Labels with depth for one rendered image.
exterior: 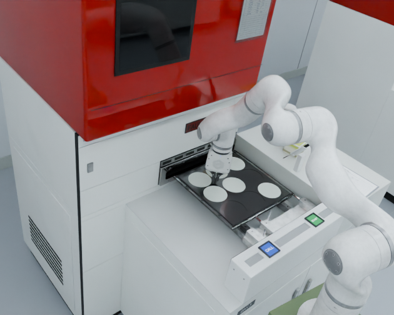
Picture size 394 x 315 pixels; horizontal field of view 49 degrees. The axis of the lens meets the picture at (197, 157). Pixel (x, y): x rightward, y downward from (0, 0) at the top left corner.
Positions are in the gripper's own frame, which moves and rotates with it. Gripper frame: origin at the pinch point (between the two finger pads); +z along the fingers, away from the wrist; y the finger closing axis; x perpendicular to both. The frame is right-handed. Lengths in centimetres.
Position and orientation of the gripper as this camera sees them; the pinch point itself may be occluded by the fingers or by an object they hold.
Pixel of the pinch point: (215, 178)
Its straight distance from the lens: 183.7
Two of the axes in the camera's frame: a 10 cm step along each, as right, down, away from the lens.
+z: -1.3, 8.0, 5.9
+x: 1.5, -5.7, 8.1
